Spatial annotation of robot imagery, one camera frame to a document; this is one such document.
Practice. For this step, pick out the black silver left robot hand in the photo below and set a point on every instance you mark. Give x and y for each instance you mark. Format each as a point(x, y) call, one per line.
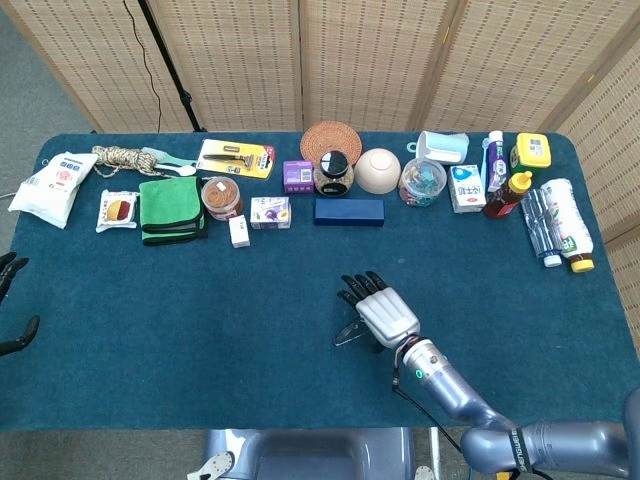
point(7, 267)

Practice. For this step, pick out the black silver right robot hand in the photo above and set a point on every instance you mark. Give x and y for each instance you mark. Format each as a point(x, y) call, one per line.
point(387, 315)

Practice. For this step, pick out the thin-framed eyeglasses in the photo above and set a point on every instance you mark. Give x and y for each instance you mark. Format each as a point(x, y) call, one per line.
point(350, 334)

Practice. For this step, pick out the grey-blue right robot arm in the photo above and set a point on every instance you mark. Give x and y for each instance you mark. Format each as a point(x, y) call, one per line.
point(450, 390)

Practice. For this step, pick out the navy blue glasses case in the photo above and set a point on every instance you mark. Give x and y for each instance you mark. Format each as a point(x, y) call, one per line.
point(350, 212)

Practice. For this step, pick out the white salt bag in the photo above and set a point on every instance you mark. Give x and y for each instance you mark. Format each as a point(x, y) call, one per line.
point(50, 185)

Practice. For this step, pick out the white snack packet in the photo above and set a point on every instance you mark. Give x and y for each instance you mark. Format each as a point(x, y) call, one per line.
point(116, 210)

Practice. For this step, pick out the clear jar of binder clips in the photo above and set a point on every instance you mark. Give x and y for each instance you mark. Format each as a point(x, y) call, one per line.
point(422, 182)

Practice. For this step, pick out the beige upturned bowl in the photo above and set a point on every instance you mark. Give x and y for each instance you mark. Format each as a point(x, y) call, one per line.
point(377, 172)

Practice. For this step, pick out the white table leg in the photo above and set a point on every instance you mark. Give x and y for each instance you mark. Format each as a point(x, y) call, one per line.
point(435, 450)

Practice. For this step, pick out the blue table cloth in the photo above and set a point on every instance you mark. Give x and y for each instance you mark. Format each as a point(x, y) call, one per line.
point(150, 280)

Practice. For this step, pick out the white blue carton box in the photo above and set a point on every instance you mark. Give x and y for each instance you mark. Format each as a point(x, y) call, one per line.
point(466, 187)

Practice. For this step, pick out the white purple printed box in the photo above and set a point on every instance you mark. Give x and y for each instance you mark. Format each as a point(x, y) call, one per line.
point(270, 212)

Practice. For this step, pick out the glass jar black lid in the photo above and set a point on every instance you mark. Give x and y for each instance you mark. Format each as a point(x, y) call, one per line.
point(333, 165)

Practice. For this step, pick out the grey-blue robot torso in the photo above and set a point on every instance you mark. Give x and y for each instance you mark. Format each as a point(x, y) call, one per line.
point(310, 455)

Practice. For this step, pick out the purple cardboard box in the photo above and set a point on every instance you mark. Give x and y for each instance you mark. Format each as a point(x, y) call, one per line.
point(298, 176)

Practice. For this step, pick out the honey bottle yellow cap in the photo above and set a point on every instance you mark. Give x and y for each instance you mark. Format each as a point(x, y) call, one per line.
point(505, 197)

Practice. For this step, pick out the small white box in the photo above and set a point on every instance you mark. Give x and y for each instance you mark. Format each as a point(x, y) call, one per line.
point(239, 232)

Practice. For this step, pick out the folded green towel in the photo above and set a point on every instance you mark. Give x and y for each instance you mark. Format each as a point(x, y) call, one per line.
point(170, 205)

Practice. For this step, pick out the clear plastic water bottle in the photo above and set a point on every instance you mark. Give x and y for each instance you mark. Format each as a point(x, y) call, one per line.
point(537, 225)

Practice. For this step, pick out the white light-blue cup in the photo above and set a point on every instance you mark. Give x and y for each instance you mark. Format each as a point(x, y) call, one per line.
point(440, 147)

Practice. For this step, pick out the round woven rattan coaster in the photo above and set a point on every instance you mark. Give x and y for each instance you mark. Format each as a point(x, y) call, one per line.
point(330, 137)

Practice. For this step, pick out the white purple toothpaste tube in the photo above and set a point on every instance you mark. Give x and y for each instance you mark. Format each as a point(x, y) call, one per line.
point(496, 160)

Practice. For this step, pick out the blue toothbrush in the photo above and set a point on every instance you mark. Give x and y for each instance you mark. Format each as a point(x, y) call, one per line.
point(484, 150)

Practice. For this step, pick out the white drink bottle yellow cap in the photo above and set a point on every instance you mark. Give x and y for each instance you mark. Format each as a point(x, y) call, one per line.
point(565, 220)

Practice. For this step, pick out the clear jar of rubber bands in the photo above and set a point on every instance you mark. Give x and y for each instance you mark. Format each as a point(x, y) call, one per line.
point(221, 195)

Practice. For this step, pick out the razor in yellow package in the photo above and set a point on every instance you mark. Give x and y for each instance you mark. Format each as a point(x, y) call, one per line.
point(235, 157)

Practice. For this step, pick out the green jar yellow lid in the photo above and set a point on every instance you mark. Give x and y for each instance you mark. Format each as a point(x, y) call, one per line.
point(532, 147)

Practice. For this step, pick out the black tripod pole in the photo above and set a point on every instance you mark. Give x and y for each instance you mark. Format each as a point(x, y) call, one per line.
point(165, 50)

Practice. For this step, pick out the bamboo folding screen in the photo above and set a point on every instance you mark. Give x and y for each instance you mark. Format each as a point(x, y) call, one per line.
point(240, 60)

